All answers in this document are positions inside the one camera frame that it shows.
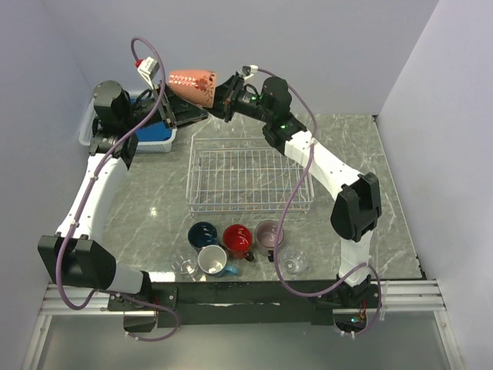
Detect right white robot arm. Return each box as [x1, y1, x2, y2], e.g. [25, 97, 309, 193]
[208, 69, 381, 308]

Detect light blue white mug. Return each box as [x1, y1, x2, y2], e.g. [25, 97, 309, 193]
[197, 245, 240, 278]

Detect clear glass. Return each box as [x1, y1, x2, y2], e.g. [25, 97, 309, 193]
[280, 249, 309, 275]
[169, 247, 199, 277]

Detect left clear glass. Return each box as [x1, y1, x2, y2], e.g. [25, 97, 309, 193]
[169, 247, 199, 277]

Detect white wire dish rack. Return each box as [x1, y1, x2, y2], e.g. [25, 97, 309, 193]
[186, 136, 304, 216]

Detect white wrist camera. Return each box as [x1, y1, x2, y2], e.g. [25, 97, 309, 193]
[240, 65, 258, 80]
[135, 56, 159, 89]

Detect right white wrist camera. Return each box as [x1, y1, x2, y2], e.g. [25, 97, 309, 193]
[240, 65, 258, 80]

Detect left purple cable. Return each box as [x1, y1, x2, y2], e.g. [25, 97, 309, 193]
[55, 36, 182, 343]

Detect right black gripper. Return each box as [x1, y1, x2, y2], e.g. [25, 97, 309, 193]
[190, 76, 271, 125]

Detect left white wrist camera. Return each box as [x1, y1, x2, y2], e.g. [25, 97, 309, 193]
[135, 56, 159, 89]

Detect white plastic basket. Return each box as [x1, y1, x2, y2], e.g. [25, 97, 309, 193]
[79, 91, 178, 153]

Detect mauve mug black handle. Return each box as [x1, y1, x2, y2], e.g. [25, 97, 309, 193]
[254, 220, 278, 262]

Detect blue cloth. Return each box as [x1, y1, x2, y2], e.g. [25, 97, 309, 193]
[131, 98, 172, 142]

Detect black base beam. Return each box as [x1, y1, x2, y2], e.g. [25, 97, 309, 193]
[107, 280, 381, 333]

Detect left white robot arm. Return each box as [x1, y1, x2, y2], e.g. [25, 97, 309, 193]
[38, 80, 208, 310]

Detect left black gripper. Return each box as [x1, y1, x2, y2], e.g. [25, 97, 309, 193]
[123, 79, 210, 131]

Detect dark blue mug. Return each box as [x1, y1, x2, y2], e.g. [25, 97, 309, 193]
[187, 221, 220, 250]

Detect right clear glass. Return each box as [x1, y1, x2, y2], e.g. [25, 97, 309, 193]
[280, 249, 309, 275]

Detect red mug black handle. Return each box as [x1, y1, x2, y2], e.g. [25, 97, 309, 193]
[223, 224, 255, 262]

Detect pink floral mug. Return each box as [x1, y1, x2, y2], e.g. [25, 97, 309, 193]
[167, 69, 216, 108]

